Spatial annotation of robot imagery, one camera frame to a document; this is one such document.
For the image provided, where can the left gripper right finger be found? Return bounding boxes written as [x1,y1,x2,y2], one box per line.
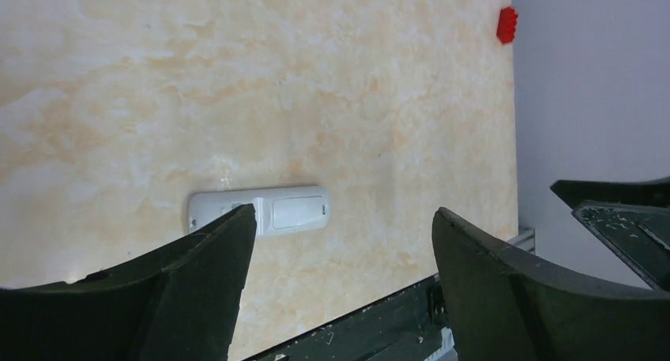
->
[432,207,669,360]

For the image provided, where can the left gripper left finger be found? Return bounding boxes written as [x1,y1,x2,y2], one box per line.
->
[1,205,257,360]

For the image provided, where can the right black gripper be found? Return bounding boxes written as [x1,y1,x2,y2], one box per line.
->
[551,177,669,291]

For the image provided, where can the red lego brick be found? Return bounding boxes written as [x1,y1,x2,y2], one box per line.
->
[496,6,518,45]

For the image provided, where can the white battery cover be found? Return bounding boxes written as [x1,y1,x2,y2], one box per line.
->
[273,196,324,229]

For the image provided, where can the white remote control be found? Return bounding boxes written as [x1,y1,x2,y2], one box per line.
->
[187,186,331,236]

